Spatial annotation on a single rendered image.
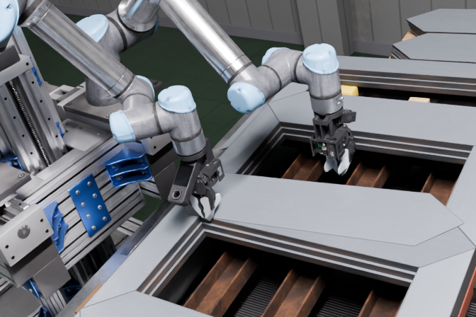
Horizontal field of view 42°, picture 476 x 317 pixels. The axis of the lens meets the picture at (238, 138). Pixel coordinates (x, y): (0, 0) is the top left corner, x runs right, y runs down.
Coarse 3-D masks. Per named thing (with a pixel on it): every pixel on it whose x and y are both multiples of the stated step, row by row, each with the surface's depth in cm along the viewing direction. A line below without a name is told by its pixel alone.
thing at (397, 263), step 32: (288, 128) 187; (256, 160) 178; (448, 160) 163; (192, 224) 156; (224, 224) 155; (256, 224) 151; (288, 256) 147; (320, 256) 142; (352, 256) 137; (384, 256) 133; (416, 256) 131; (448, 256) 130; (160, 288) 146
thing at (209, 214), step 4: (216, 196) 155; (220, 196) 156; (200, 200) 152; (204, 200) 151; (208, 200) 150; (216, 200) 155; (204, 204) 152; (208, 204) 151; (216, 204) 155; (204, 208) 153; (208, 208) 152; (204, 212) 154; (208, 212) 153; (212, 212) 153; (208, 216) 154; (212, 216) 155; (208, 220) 156
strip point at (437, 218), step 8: (432, 200) 144; (424, 208) 143; (432, 208) 142; (440, 208) 142; (424, 216) 141; (432, 216) 140; (440, 216) 140; (448, 216) 139; (456, 216) 138; (424, 224) 139; (432, 224) 138; (440, 224) 137; (448, 224) 137; (456, 224) 136; (424, 232) 137; (432, 232) 136; (440, 232) 136; (416, 240) 135; (424, 240) 135
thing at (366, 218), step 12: (360, 192) 152; (372, 192) 151; (384, 192) 150; (360, 204) 149; (372, 204) 148; (384, 204) 147; (360, 216) 145; (372, 216) 145; (384, 216) 144; (348, 228) 143; (360, 228) 142; (372, 228) 141; (372, 240) 138
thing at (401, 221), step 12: (396, 192) 150; (408, 192) 149; (420, 192) 148; (396, 204) 146; (408, 204) 145; (420, 204) 144; (396, 216) 143; (408, 216) 142; (420, 216) 141; (384, 228) 140; (396, 228) 140; (408, 228) 139; (384, 240) 137; (396, 240) 136; (408, 240) 136
